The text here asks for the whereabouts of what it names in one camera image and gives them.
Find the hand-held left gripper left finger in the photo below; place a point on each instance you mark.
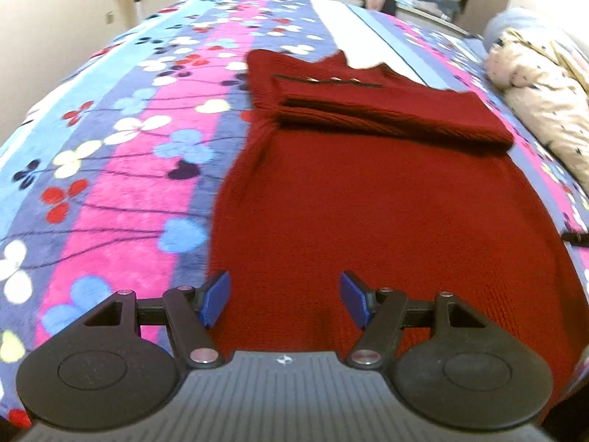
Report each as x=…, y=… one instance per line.
x=215, y=299

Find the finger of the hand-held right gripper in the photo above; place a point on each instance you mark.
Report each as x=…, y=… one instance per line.
x=577, y=238

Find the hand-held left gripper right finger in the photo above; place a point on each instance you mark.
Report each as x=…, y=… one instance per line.
x=355, y=299

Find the red knitted sweater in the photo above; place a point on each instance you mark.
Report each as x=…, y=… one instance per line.
x=391, y=202

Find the cream star-print duvet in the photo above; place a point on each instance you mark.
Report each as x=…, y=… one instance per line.
x=543, y=101

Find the floral striped bed blanket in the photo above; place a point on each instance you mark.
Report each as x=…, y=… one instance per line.
x=115, y=170

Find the grey-blue pillow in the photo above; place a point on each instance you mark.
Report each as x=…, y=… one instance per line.
x=510, y=20

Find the dark bag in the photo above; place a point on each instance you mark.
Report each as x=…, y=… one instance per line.
x=384, y=3

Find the wall socket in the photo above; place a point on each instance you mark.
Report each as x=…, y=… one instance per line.
x=109, y=17

